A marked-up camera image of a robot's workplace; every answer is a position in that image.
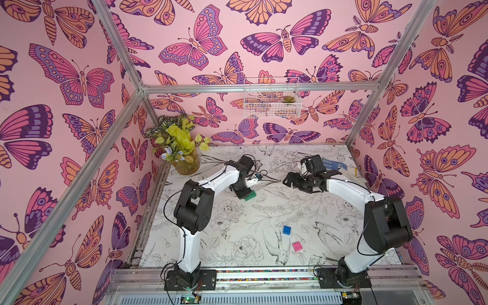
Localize green lego brick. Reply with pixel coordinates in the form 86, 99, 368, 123
244, 191, 257, 202

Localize blue lego brick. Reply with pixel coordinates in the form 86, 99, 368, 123
283, 226, 291, 236

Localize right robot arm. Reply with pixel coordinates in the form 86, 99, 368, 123
283, 155, 413, 288

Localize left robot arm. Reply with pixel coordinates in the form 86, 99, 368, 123
174, 156, 255, 286

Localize pink lego brick right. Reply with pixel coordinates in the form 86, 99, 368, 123
292, 241, 303, 252

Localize blue work glove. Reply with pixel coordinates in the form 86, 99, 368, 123
322, 158, 348, 170

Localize white work glove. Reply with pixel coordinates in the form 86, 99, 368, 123
339, 166, 368, 189

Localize small succulent in basket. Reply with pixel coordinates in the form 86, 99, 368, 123
282, 96, 296, 104

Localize potted green plant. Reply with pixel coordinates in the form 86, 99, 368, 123
145, 114, 210, 175

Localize white wire basket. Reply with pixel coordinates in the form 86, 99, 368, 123
242, 83, 302, 119

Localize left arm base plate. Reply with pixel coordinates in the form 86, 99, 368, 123
164, 269, 217, 291

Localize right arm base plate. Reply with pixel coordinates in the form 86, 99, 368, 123
315, 266, 372, 289

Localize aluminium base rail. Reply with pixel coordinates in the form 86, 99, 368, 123
101, 265, 436, 304

